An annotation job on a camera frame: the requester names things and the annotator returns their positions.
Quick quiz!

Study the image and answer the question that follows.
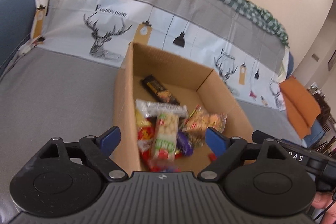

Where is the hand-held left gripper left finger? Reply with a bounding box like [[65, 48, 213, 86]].
[[39, 126, 129, 182]]

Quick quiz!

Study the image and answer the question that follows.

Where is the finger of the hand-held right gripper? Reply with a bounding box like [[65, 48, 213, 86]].
[[252, 130, 283, 146]]

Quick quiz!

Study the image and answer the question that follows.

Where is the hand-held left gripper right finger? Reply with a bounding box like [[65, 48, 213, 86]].
[[197, 127, 289, 182]]

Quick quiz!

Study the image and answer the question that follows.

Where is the clear bag of cookies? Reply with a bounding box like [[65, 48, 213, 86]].
[[182, 105, 227, 147]]

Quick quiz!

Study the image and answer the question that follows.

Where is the purple candy packet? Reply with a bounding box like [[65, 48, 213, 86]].
[[176, 131, 194, 157]]

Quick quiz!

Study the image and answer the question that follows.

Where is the large red snack packet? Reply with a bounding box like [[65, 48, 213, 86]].
[[136, 126, 158, 161]]

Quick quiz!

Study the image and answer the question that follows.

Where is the green label rice cracker packet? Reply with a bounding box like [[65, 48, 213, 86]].
[[152, 112, 180, 161]]

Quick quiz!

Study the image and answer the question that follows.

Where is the long silver snack packet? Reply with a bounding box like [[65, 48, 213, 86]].
[[135, 99, 188, 118]]

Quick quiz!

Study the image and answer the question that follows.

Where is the dark brown chocolate packet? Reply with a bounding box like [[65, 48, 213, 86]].
[[140, 74, 181, 106]]

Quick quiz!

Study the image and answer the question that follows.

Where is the brown cardboard box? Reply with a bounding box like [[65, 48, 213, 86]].
[[113, 42, 256, 172]]

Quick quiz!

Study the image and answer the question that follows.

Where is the person's right hand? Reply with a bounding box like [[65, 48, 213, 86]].
[[312, 191, 336, 224]]

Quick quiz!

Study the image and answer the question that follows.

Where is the orange cushion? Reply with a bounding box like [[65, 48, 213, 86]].
[[279, 76, 322, 139]]

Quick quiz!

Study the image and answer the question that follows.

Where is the grey deer print sofa cover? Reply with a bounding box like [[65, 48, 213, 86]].
[[0, 0, 302, 214]]

